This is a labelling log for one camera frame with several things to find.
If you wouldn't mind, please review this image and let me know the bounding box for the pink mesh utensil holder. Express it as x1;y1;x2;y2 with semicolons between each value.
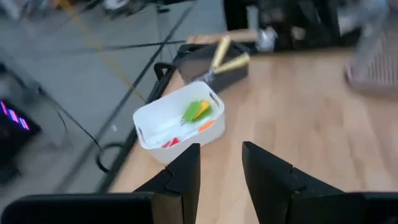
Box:
344;29;398;94

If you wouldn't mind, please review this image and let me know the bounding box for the grey translucent plastic bin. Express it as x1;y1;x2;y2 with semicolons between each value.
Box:
174;42;251;94

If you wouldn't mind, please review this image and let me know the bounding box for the red spatula clear handle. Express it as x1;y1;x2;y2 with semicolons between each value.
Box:
160;137;181;149

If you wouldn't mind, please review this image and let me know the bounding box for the white plastic bin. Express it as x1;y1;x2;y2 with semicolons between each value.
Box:
132;80;226;165

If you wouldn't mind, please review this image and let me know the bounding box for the black electronic floor device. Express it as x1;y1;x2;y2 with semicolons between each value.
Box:
0;62;43;184

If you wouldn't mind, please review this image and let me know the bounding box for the orange spatula clear handle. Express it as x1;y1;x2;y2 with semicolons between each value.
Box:
197;119;216;133

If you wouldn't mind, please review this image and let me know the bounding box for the yellow spatula clear handle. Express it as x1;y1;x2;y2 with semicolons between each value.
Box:
193;100;212;119

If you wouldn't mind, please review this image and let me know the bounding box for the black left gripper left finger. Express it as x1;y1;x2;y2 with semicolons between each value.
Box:
133;142;201;224

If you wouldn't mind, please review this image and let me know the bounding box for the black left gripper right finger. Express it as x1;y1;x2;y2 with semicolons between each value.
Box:
241;141;346;224

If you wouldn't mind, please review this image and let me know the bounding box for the black looped floor cable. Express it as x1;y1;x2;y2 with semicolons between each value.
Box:
37;86;125;174

